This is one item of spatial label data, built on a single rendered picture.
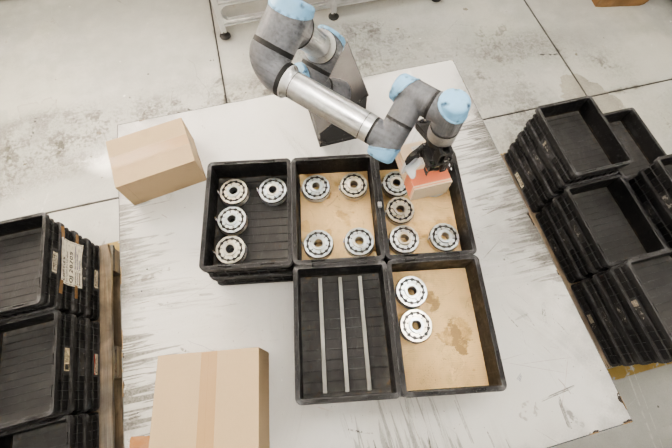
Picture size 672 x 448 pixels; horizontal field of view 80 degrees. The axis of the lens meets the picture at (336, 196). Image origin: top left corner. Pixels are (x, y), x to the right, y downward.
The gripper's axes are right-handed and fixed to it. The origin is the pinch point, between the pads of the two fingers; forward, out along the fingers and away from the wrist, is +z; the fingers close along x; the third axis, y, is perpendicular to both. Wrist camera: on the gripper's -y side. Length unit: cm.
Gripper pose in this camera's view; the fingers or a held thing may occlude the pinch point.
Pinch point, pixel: (423, 166)
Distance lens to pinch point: 128.4
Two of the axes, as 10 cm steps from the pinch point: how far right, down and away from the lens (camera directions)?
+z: 0.0, 4.2, 9.1
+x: 9.7, -2.2, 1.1
